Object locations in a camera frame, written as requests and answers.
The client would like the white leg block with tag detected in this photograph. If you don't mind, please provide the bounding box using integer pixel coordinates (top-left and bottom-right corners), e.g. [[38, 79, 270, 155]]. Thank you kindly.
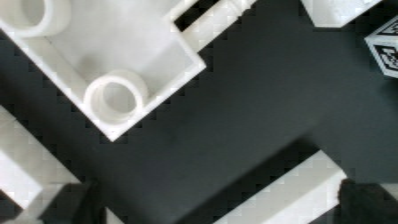
[[364, 15, 398, 78]]

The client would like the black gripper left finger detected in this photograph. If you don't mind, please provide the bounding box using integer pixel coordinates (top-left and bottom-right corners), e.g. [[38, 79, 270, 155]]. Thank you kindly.
[[39, 182, 105, 224]]

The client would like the white chair leg with tag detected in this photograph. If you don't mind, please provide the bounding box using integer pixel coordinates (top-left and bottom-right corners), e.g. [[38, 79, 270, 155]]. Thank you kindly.
[[213, 151, 347, 224]]

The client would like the white chair seat part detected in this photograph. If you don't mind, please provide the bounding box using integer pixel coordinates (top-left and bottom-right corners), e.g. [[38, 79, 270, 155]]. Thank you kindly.
[[0, 0, 205, 139]]

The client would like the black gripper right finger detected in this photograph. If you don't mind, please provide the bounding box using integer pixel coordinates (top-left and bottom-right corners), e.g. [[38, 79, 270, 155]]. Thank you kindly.
[[338, 179, 398, 224]]

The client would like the white chair back frame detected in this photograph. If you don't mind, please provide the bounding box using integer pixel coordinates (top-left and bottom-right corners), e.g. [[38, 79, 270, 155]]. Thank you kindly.
[[181, 0, 258, 51]]

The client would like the white front fence bar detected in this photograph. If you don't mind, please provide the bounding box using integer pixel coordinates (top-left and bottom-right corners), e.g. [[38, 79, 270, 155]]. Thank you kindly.
[[0, 106, 82, 224]]

